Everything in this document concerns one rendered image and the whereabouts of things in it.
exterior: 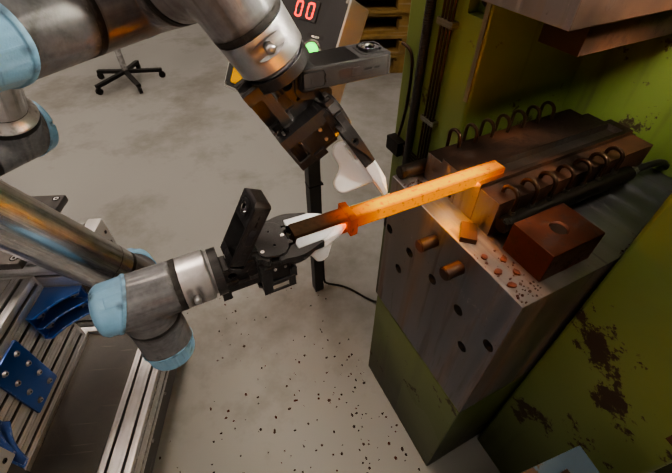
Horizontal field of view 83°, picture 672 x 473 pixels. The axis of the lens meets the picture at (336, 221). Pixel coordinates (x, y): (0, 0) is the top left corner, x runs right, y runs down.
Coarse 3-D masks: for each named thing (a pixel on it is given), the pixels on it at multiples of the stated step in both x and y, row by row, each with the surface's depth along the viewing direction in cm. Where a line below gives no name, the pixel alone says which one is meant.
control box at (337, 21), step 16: (288, 0) 91; (304, 0) 89; (320, 0) 87; (336, 0) 84; (352, 0) 83; (304, 16) 89; (320, 16) 87; (336, 16) 85; (352, 16) 85; (304, 32) 90; (320, 32) 87; (336, 32) 85; (352, 32) 87; (320, 48) 88; (336, 96) 93
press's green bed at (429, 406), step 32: (384, 320) 116; (384, 352) 125; (416, 352) 102; (384, 384) 136; (416, 384) 108; (512, 384) 98; (416, 416) 116; (448, 416) 96; (480, 416) 108; (416, 448) 126; (448, 448) 119
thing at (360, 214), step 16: (448, 176) 68; (464, 176) 68; (480, 176) 68; (400, 192) 65; (416, 192) 65; (432, 192) 65; (448, 192) 67; (352, 208) 61; (368, 208) 62; (384, 208) 62; (400, 208) 64; (304, 224) 58; (320, 224) 58; (336, 224) 59; (352, 224) 59
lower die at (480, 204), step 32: (512, 128) 86; (544, 128) 84; (576, 128) 84; (448, 160) 75; (480, 160) 75; (544, 160) 73; (640, 160) 81; (480, 192) 69; (512, 192) 68; (544, 192) 70; (480, 224) 71
